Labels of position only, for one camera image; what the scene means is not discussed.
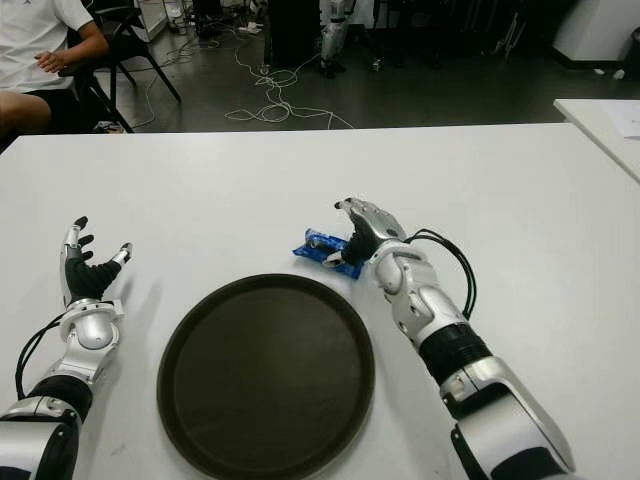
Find white paper sheet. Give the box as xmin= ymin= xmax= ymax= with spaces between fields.
xmin=607 ymin=102 xmax=640 ymax=141

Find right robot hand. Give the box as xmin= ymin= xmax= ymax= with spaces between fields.
xmin=322 ymin=197 xmax=409 ymax=266

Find person in white shirt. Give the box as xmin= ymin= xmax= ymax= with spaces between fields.
xmin=0 ymin=0 xmax=110 ymax=136

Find silver humanoid robot legs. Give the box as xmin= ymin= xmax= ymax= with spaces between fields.
xmin=318 ymin=0 xmax=359 ymax=79

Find black folding chair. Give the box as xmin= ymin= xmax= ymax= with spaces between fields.
xmin=59 ymin=0 xmax=182 ymax=134

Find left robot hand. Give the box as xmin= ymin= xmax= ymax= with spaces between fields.
xmin=58 ymin=215 xmax=135 ymax=307

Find white machine housing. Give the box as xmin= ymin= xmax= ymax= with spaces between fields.
xmin=551 ymin=0 xmax=640 ymax=66

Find black cabinet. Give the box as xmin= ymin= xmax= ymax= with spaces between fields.
xmin=267 ymin=0 xmax=324 ymax=71

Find white side table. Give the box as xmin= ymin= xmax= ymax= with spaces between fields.
xmin=553 ymin=98 xmax=640 ymax=184

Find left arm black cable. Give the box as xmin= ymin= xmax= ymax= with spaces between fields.
xmin=14 ymin=312 xmax=69 ymax=399

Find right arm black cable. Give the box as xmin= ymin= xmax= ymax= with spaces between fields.
xmin=407 ymin=227 xmax=476 ymax=321

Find round brown tray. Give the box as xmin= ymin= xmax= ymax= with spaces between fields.
xmin=156 ymin=272 xmax=377 ymax=479

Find white floor cable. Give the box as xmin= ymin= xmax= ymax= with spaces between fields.
xmin=224 ymin=19 xmax=356 ymax=130

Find blue Oreo packet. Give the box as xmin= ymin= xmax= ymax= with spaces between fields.
xmin=291 ymin=227 xmax=362 ymax=280

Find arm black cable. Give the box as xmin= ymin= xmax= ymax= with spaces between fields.
xmin=407 ymin=227 xmax=476 ymax=321
xmin=14 ymin=312 xmax=69 ymax=399

